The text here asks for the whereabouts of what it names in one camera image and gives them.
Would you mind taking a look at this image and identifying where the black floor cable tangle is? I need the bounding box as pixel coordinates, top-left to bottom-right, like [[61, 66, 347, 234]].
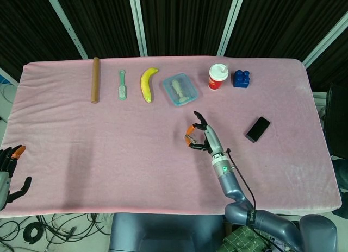
[[0, 213, 112, 246]]

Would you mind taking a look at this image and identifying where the coiled black cable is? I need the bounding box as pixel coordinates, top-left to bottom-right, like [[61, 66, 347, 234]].
[[23, 222, 44, 245]]

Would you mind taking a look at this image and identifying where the yellow banana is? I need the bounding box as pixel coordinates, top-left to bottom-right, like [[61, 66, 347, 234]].
[[140, 67, 160, 104]]

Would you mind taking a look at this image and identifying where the green checkered cloth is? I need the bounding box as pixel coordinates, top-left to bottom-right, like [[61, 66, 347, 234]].
[[219, 225, 275, 252]]

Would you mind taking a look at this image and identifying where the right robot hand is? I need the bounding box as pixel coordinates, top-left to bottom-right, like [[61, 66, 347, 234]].
[[184, 110, 225, 156]]

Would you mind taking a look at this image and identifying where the black curtain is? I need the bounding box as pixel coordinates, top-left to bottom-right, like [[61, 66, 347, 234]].
[[0, 0, 348, 92]]

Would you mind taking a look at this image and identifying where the clear container teal lid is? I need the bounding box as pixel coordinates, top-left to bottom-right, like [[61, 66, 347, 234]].
[[163, 72, 199, 108]]

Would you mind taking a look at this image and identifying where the blue building block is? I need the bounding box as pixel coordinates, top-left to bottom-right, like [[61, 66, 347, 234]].
[[232, 70, 252, 89]]

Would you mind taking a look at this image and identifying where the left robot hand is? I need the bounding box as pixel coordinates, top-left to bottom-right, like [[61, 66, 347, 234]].
[[0, 144, 32, 211]]

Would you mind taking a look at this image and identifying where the white aluminium frame post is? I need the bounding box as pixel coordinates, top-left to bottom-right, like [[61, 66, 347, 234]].
[[216, 0, 246, 56], [43, 0, 89, 60], [0, 67, 20, 87], [301, 11, 348, 70], [127, 0, 149, 57]]

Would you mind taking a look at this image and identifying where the black rectangular box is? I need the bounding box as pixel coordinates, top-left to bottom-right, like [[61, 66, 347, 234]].
[[245, 116, 271, 143]]

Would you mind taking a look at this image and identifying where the red paper cup white lid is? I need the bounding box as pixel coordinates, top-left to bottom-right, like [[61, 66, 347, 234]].
[[208, 63, 229, 92]]

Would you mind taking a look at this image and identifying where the beige piece inside container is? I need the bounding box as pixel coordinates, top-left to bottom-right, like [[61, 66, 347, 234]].
[[170, 78, 190, 105]]

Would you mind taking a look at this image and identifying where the pink tablecloth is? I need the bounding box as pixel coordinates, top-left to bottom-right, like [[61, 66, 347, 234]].
[[0, 55, 343, 219]]

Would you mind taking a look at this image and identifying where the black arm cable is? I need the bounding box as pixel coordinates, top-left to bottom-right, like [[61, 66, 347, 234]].
[[225, 147, 275, 247]]

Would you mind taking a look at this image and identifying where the brown wooden rolling pin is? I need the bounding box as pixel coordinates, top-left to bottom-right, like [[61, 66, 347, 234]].
[[90, 56, 101, 104]]

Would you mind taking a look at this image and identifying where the green cleaning brush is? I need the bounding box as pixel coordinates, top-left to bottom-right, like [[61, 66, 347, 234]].
[[117, 69, 128, 101]]

